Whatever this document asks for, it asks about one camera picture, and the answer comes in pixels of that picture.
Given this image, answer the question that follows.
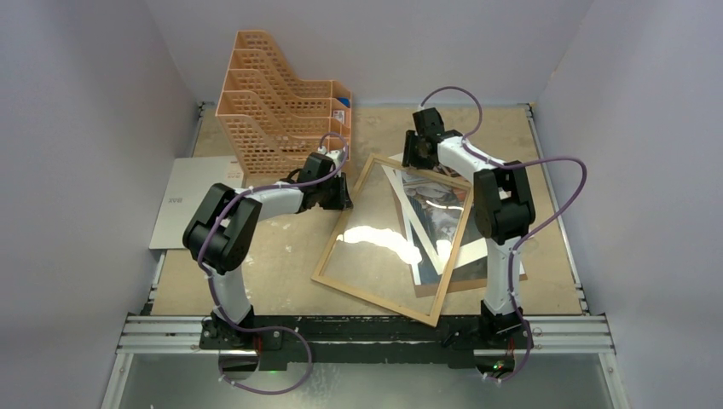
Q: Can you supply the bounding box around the wooden picture frame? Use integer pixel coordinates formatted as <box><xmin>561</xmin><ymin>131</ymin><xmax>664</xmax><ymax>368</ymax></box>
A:
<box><xmin>310</xmin><ymin>153</ymin><xmax>474</xmax><ymax>329</ymax></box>

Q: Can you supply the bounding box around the printed photo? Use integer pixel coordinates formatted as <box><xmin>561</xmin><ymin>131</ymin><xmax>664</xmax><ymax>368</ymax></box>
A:
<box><xmin>395</xmin><ymin>166</ymin><xmax>523</xmax><ymax>286</ymax></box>

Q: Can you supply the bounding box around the transparent acrylic sheet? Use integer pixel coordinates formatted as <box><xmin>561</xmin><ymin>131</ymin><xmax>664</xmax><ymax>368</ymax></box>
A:
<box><xmin>321</xmin><ymin>164</ymin><xmax>467</xmax><ymax>320</ymax></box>

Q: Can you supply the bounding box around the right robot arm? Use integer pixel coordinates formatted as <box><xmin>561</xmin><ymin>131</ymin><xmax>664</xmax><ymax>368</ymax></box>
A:
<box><xmin>402</xmin><ymin>108</ymin><xmax>535</xmax><ymax>347</ymax></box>

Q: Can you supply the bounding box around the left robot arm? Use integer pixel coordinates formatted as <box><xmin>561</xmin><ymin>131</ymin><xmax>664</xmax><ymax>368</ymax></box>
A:
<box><xmin>182</xmin><ymin>148</ymin><xmax>353</xmax><ymax>349</ymax></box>

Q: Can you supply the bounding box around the red white item in organizer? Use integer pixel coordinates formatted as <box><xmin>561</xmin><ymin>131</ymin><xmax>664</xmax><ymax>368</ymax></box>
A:
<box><xmin>333</xmin><ymin>110</ymin><xmax>346</xmax><ymax>124</ymax></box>

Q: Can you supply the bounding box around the orange plastic file organizer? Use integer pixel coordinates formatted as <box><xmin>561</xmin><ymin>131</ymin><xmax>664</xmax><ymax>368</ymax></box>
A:
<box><xmin>216</xmin><ymin>30</ymin><xmax>352</xmax><ymax>176</ymax></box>

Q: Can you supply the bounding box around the grey booklet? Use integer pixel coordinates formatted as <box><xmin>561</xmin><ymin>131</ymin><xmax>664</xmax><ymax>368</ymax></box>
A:
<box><xmin>149</xmin><ymin>156</ymin><xmax>243</xmax><ymax>250</ymax></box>

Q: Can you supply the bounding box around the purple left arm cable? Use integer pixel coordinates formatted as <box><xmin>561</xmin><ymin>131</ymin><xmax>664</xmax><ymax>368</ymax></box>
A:
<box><xmin>195</xmin><ymin>132</ymin><xmax>350</xmax><ymax>395</ymax></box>

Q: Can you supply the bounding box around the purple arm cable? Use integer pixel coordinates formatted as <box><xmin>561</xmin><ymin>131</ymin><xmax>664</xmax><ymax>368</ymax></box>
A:
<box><xmin>419</xmin><ymin>86</ymin><xmax>588</xmax><ymax>383</ymax></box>
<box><xmin>195</xmin><ymin>132</ymin><xmax>350</xmax><ymax>395</ymax></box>

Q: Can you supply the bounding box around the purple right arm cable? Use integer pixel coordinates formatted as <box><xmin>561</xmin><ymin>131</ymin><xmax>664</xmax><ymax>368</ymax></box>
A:
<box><xmin>419</xmin><ymin>86</ymin><xmax>588</xmax><ymax>383</ymax></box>

